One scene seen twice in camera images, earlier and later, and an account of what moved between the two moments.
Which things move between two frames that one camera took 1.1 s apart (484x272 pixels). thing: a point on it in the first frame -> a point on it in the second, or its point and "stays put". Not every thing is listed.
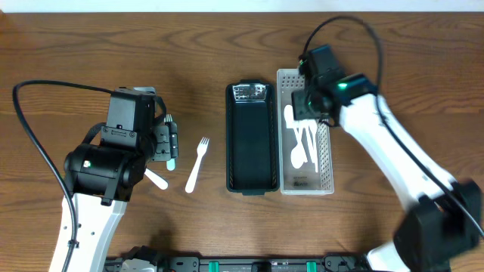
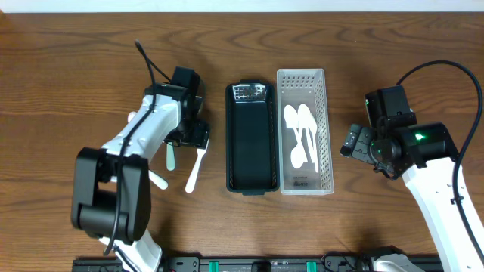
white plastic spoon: (298, 156) stays put
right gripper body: (300, 106) -> (360, 146)
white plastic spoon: (310, 128) -> (305, 120)
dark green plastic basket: (252, 135) stays put
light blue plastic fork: (171, 164) stays put
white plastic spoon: (311, 130) stays put
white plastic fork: (201, 149) stays put
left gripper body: (166, 140) -> (194, 136)
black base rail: (334, 262) stays put
